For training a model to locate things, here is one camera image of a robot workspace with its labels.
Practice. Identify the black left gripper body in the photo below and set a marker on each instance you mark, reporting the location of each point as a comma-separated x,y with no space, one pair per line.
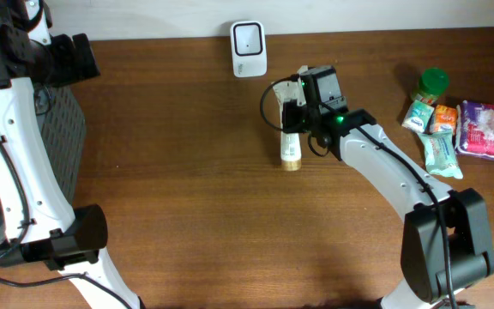
63,69

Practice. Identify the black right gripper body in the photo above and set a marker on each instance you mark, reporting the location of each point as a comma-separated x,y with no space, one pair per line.
292,116

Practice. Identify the white Pantene tube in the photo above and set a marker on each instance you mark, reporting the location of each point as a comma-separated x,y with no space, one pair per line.
290,149

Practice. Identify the teal tissue pack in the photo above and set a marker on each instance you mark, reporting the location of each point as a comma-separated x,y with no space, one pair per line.
418,116

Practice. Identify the green lid glass jar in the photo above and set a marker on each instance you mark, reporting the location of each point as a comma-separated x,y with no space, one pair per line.
431,85

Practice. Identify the mint green wipes pack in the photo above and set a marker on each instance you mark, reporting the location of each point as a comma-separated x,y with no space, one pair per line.
440,156

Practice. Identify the orange tissue pack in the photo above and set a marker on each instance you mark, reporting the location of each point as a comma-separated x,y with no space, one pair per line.
443,119

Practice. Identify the red purple pad package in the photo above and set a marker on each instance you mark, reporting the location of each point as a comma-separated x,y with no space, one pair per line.
475,130

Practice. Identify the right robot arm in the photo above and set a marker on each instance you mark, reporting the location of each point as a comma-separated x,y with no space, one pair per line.
446,243

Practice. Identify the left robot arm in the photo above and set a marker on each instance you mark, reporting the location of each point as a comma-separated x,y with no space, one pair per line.
79,254

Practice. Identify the white barcode scanner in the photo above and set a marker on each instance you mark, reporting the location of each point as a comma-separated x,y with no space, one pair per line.
248,46

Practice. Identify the grey plastic basket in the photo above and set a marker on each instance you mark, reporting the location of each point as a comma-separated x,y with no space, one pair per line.
40,157

